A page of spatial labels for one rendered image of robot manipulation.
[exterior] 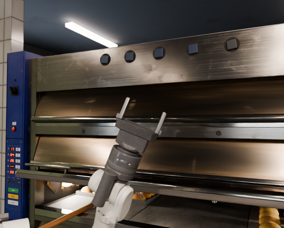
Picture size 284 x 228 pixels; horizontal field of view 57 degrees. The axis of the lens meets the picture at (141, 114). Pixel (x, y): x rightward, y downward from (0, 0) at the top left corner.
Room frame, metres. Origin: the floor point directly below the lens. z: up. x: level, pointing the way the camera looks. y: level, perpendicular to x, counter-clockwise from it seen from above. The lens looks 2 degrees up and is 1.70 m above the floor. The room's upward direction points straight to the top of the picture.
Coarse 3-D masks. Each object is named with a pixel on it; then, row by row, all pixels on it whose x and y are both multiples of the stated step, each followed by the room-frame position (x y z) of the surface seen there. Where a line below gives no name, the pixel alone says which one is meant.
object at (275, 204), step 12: (48, 180) 1.38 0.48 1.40; (60, 180) 1.35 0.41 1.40; (72, 180) 1.32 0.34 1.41; (84, 180) 1.29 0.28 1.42; (144, 192) 1.15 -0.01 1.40; (156, 192) 1.13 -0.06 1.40; (168, 192) 1.11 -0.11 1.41; (180, 192) 1.09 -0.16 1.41; (192, 192) 1.07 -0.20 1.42; (252, 204) 0.97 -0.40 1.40; (264, 204) 0.96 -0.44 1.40; (276, 204) 0.94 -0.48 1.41
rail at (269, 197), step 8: (56, 176) 1.37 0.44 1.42; (64, 176) 1.34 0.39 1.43; (72, 176) 1.32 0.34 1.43; (80, 176) 1.31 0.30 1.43; (88, 176) 1.29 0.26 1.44; (136, 184) 1.18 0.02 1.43; (144, 184) 1.16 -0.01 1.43; (152, 184) 1.15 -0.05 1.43; (160, 184) 1.13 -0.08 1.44; (168, 184) 1.12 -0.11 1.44; (200, 192) 1.06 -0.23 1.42; (208, 192) 1.04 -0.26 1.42; (216, 192) 1.03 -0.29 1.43; (224, 192) 1.02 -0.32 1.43; (232, 192) 1.01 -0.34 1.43; (240, 192) 1.00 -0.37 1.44; (248, 192) 0.99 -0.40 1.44; (272, 200) 0.95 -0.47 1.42; (280, 200) 0.94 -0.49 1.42
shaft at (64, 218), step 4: (88, 204) 1.59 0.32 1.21; (92, 204) 1.61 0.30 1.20; (80, 208) 1.52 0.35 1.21; (84, 208) 1.54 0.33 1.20; (88, 208) 1.57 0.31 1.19; (72, 212) 1.46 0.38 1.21; (76, 212) 1.48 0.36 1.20; (80, 212) 1.50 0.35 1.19; (64, 216) 1.40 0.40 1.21; (68, 216) 1.42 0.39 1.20; (72, 216) 1.45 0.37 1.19; (56, 220) 1.34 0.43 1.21; (60, 220) 1.36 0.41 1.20; (64, 220) 1.39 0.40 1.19; (48, 224) 1.30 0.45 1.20; (52, 224) 1.31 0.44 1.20; (56, 224) 1.33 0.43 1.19
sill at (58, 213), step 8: (40, 208) 1.62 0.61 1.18; (48, 208) 1.62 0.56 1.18; (56, 208) 1.62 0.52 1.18; (48, 216) 1.57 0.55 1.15; (56, 216) 1.55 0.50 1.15; (80, 216) 1.48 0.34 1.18; (88, 216) 1.48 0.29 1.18; (88, 224) 1.46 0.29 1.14; (120, 224) 1.37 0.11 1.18; (128, 224) 1.36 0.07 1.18; (136, 224) 1.36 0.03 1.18; (144, 224) 1.36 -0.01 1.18
